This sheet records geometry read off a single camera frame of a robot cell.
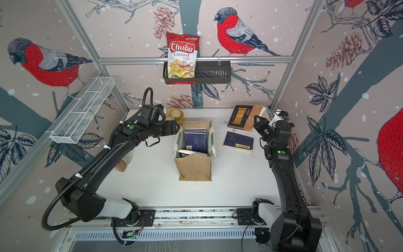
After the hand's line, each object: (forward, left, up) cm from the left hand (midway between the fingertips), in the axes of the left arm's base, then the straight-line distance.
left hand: (177, 124), depth 76 cm
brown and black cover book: (+8, -35, -3) cm, 36 cm away
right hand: (+4, -38, +3) cm, 38 cm away
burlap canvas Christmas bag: (-1, -8, -18) cm, 20 cm away
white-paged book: (-12, -4, -7) cm, 14 cm away
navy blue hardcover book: (+7, -36, -27) cm, 46 cm away
